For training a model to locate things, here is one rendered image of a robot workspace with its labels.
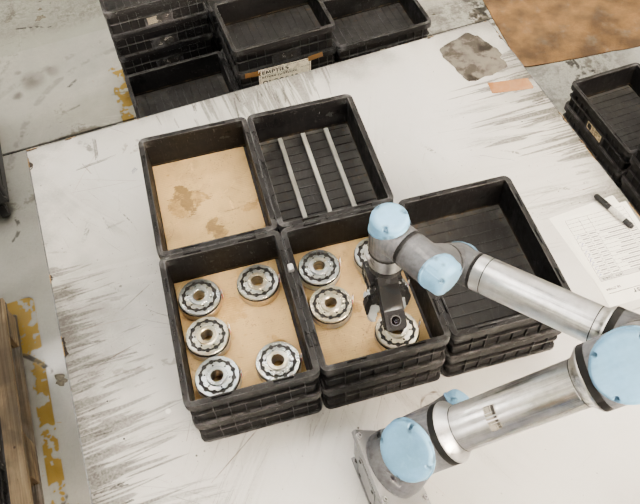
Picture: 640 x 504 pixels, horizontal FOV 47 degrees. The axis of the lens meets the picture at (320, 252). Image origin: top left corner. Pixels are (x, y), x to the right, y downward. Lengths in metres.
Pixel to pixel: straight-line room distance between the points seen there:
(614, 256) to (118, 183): 1.43
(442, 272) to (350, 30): 1.97
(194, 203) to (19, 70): 2.04
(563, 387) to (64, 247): 1.44
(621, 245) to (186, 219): 1.18
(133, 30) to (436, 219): 1.64
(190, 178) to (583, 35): 2.35
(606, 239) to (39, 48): 2.86
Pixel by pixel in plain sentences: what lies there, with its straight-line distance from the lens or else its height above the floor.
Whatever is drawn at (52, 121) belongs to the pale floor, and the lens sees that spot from 3.60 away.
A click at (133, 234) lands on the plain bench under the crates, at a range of 2.16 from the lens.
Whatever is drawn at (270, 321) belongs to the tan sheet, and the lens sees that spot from 1.79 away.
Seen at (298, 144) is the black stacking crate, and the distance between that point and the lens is 2.12.
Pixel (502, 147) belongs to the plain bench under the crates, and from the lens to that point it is 2.32.
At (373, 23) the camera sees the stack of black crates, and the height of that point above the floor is 0.38.
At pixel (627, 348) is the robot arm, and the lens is 1.22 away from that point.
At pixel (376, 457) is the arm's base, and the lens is 1.57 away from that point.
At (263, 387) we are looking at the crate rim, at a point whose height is 0.93.
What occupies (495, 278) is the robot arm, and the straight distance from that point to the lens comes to 1.43.
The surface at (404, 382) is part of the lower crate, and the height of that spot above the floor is 0.73.
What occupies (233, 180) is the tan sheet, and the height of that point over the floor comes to 0.83.
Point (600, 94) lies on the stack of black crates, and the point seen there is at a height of 0.27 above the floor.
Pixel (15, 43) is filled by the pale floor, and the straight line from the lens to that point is 4.08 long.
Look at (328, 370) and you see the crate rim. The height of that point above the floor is 0.93.
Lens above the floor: 2.39
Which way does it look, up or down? 56 degrees down
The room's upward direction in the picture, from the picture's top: 4 degrees counter-clockwise
